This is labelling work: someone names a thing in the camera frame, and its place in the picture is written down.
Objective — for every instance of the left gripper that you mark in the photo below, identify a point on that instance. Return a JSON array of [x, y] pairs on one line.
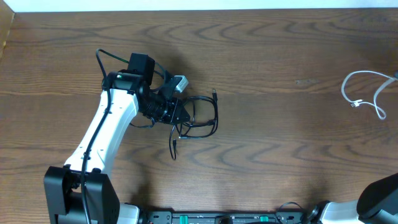
[[173, 111]]

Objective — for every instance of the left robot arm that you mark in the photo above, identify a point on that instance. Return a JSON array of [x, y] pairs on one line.
[[81, 191]]

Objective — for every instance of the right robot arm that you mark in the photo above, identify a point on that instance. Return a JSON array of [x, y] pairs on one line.
[[376, 205]]

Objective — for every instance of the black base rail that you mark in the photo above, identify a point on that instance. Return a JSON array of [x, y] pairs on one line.
[[169, 216]]

